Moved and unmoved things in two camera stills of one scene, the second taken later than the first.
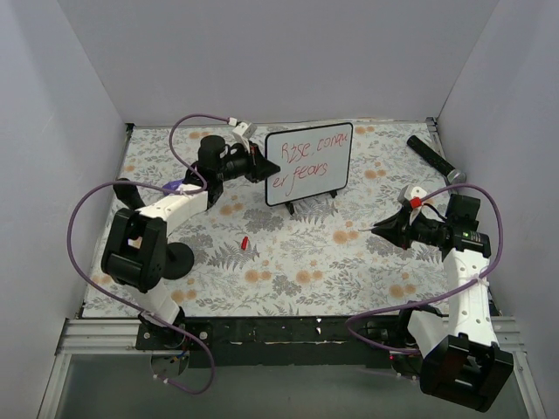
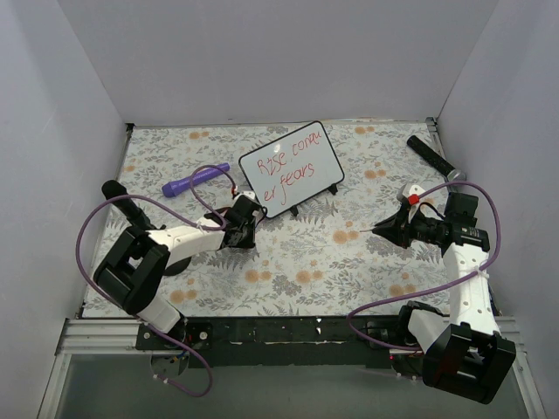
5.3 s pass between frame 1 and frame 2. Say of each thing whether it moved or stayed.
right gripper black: stayed
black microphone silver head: stayed
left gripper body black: moved
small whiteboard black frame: moved
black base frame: stayed
